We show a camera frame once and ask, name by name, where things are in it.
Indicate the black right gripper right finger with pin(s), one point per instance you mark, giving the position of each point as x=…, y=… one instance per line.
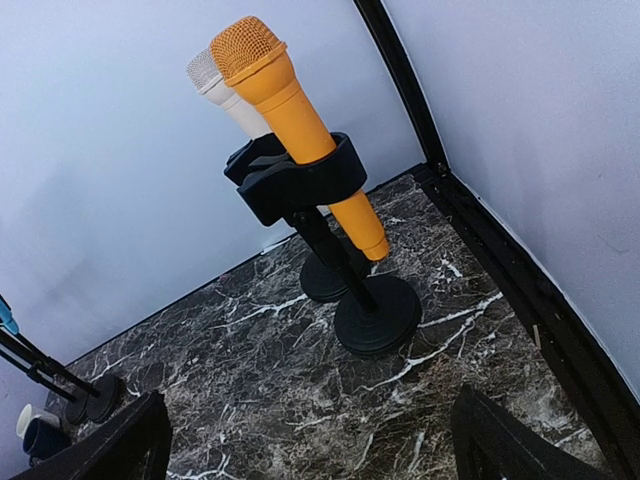
x=489, y=443

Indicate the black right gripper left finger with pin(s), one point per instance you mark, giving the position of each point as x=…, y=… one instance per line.
x=139, y=435

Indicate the black stand holding blue microphone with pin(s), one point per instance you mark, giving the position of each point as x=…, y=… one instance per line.
x=102, y=395

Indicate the black stand holding purple microphone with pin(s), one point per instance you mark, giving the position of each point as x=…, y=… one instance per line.
x=75, y=410

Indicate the black stand holding orange microphone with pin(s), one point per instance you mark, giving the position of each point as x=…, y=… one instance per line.
x=374, y=314

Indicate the light blue microphone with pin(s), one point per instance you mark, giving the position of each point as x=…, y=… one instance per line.
x=7, y=319

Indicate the black stand holding white microphone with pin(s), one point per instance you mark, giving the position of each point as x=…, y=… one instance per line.
x=275, y=187

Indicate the cream white microphone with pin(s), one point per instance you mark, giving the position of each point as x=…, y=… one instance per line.
x=209, y=82

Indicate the orange microphone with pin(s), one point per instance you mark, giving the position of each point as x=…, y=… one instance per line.
x=255, y=63

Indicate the dark blue cup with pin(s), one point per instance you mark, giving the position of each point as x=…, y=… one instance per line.
x=43, y=440

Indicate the white paper cup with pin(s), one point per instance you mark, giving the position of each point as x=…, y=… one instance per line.
x=29, y=413

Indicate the black right corner frame post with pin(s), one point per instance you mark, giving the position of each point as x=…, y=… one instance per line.
x=584, y=370

